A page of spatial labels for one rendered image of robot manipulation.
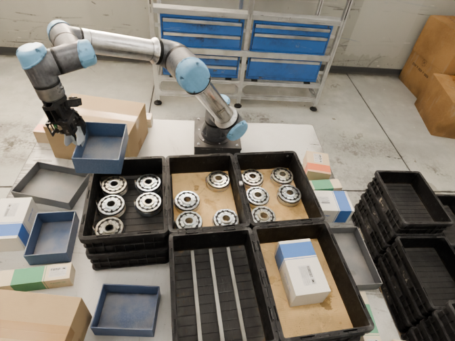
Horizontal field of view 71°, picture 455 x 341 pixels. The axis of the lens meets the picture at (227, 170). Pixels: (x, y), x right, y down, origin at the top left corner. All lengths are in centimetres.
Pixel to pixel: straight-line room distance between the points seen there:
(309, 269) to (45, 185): 124
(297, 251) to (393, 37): 373
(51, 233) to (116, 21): 292
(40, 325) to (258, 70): 272
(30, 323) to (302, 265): 86
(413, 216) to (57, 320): 184
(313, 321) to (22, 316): 90
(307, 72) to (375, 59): 146
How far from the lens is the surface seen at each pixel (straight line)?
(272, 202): 141
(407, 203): 222
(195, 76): 119
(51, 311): 118
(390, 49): 466
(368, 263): 152
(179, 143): 183
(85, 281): 138
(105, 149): 127
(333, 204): 155
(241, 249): 125
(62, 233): 152
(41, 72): 105
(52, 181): 173
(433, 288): 208
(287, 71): 331
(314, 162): 174
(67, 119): 111
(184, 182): 144
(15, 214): 154
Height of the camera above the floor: 189
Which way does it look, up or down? 45 degrees down
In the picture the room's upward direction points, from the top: 7 degrees clockwise
